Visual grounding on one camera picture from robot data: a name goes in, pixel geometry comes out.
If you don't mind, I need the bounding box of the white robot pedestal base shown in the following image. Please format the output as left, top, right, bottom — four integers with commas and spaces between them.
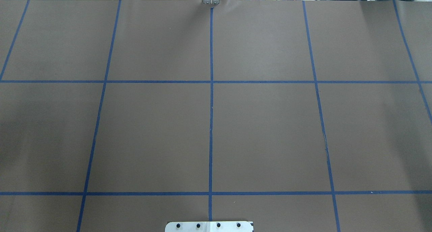
165, 221, 254, 232

